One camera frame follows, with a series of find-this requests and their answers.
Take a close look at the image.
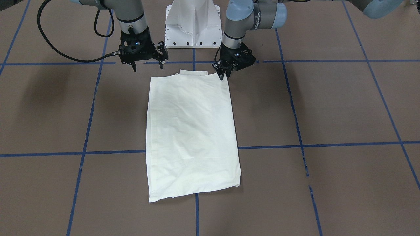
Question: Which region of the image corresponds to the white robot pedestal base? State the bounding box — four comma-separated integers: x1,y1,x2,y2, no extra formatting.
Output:
165,0,222,49

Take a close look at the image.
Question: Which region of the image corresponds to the cream long-sleeve cat shirt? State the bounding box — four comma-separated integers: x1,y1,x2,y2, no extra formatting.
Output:
145,70,241,203

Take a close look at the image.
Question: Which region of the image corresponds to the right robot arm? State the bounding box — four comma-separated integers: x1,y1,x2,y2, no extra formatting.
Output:
73,0,169,71

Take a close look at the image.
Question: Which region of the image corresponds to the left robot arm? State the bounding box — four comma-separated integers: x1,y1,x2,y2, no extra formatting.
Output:
212,0,287,80

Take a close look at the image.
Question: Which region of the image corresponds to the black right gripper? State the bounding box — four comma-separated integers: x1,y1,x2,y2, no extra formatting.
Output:
119,28,169,70

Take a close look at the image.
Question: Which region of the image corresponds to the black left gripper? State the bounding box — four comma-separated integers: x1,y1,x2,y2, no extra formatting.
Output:
212,42,256,81

